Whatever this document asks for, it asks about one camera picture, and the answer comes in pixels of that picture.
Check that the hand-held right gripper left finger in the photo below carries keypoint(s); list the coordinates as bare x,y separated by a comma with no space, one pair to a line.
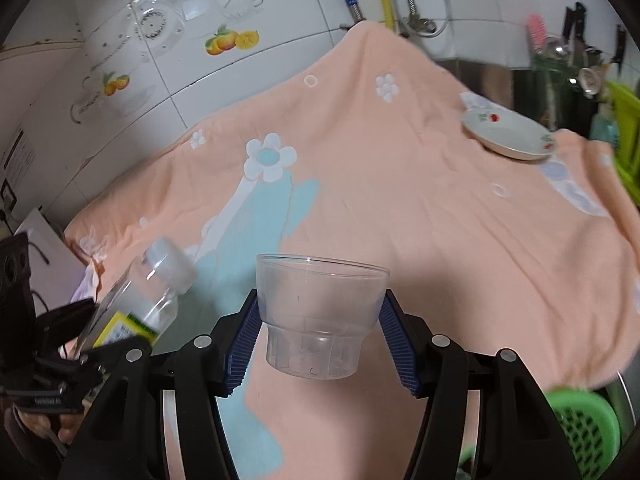
240,345

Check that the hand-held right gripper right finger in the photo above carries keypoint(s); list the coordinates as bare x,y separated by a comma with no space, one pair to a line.
397,350

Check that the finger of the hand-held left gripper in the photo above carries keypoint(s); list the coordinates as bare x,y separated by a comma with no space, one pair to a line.
115,355
65,320

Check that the clear bottle with yellow label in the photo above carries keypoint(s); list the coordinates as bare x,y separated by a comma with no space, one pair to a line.
150,290

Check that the clear plastic cup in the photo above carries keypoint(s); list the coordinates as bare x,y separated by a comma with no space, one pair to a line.
320,310

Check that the green plastic basket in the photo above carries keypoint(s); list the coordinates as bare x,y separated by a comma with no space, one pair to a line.
585,425

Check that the person's left hand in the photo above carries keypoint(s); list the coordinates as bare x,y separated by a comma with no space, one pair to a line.
45,425

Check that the white board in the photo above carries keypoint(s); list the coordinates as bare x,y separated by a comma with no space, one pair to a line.
55,260

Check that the peach floral blanket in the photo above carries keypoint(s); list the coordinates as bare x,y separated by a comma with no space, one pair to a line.
425,210

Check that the floral ceramic dish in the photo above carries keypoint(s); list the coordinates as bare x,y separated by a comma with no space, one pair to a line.
510,132

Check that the green utensil holder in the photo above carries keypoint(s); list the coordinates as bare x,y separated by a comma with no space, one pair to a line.
550,85

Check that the green dish rack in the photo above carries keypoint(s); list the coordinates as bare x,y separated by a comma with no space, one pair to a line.
625,135

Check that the metal pipe fitting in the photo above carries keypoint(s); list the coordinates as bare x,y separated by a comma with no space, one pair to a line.
419,25

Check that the metal ladle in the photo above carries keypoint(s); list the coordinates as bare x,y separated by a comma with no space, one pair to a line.
589,81

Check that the pink brush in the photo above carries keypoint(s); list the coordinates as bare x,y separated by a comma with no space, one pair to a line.
537,32

